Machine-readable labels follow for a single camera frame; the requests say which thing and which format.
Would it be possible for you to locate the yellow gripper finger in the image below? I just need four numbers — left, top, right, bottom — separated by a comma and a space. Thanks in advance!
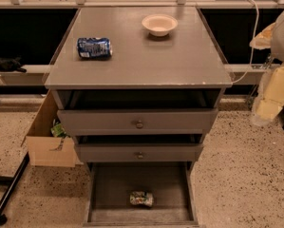
251, 63, 284, 126
249, 23, 275, 50

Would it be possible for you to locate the green 7up can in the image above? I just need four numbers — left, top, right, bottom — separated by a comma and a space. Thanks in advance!
129, 191, 154, 207

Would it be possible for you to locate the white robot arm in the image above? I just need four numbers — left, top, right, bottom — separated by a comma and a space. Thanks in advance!
250, 10, 284, 126

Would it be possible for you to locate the grey drawer cabinet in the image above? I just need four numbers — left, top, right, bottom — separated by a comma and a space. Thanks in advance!
44, 6, 234, 173

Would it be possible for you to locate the grey top drawer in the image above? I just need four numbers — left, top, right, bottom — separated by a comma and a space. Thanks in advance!
58, 109, 218, 137

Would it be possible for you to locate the grey drawer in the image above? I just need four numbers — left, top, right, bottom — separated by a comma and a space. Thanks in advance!
58, 109, 218, 137
75, 143, 203, 162
84, 162, 199, 228

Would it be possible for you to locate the blue pepsi can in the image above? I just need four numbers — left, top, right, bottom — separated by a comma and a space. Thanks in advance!
77, 37, 113, 59

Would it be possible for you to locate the grey middle drawer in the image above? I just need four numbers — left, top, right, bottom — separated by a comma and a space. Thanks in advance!
75, 143, 203, 162

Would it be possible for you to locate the grey bottom drawer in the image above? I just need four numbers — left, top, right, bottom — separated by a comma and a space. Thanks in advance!
84, 162, 199, 228

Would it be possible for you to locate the white paper bowl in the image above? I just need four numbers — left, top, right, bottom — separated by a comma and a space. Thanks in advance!
142, 14, 178, 37

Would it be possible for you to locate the green snack bag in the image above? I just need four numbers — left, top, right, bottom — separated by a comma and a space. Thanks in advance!
50, 119, 66, 138

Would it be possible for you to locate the cardboard box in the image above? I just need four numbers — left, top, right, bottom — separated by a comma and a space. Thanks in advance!
26, 91, 77, 167

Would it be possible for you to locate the black floor stand bar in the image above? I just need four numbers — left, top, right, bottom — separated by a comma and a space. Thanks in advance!
0, 154, 29, 226

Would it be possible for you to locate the white cable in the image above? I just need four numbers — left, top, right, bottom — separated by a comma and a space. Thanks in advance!
231, 0, 260, 85

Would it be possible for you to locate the black object on rail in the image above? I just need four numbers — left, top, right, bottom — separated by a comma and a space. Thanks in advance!
0, 57, 27, 73

